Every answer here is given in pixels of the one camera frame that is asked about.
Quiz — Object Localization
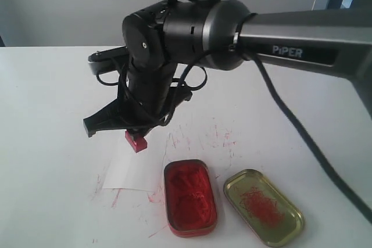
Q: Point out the gold tin lid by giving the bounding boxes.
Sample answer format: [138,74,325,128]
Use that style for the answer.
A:
[223,169,305,247]

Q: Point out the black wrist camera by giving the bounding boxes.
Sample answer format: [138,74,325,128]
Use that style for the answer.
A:
[88,46,129,75]

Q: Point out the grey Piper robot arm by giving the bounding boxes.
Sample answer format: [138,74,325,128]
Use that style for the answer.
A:
[83,0,371,136]

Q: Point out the red ink pad tin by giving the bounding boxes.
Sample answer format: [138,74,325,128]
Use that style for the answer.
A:
[163,159,218,238]

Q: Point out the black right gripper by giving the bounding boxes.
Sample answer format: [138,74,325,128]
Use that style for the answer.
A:
[83,62,192,137]

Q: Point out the white paper sheet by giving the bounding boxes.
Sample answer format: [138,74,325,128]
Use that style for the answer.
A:
[103,134,169,192]

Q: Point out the red stamp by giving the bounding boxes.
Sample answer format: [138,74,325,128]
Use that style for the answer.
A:
[125,130,148,153]

